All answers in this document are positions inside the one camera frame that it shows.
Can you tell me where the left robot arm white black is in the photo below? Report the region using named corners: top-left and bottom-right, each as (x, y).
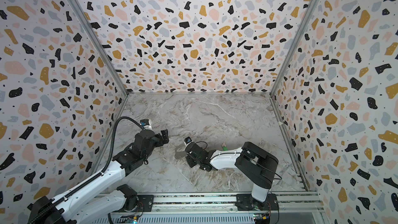
top-left (28, 129), bottom-right (169, 224)

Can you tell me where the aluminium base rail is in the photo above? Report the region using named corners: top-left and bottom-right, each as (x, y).
top-left (138, 191), bottom-right (324, 214)

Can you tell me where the green key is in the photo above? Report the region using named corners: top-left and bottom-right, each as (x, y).
top-left (221, 144), bottom-right (228, 151)

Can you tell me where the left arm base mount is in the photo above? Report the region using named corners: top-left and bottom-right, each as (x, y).
top-left (119, 195), bottom-right (154, 214)

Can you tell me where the white perforated cable duct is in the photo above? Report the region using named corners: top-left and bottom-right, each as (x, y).
top-left (112, 213), bottom-right (255, 224)

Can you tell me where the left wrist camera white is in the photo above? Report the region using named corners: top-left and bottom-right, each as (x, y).
top-left (140, 119), bottom-right (152, 130)

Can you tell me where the black corrugated cable conduit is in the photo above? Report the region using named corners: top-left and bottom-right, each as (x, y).
top-left (27, 116), bottom-right (144, 222)

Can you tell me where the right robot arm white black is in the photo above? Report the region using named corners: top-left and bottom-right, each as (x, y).
top-left (184, 137), bottom-right (279, 203)

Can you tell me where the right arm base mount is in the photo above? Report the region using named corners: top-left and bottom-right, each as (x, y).
top-left (235, 193), bottom-right (279, 211)

